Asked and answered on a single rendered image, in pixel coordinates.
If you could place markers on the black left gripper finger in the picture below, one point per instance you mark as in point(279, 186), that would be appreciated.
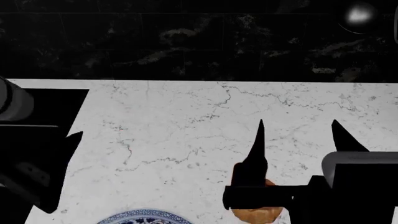
point(74, 140)

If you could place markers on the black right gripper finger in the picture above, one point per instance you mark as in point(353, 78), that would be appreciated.
point(259, 161)
point(343, 140)

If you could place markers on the golden brown bread pastry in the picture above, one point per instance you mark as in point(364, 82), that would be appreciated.
point(258, 213)

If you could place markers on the blue and white porcelain plate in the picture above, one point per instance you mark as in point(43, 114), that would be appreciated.
point(143, 218)

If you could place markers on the round dark glossy bowl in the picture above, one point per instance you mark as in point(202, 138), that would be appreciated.
point(357, 17)

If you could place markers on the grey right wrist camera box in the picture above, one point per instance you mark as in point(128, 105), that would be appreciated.
point(357, 161)

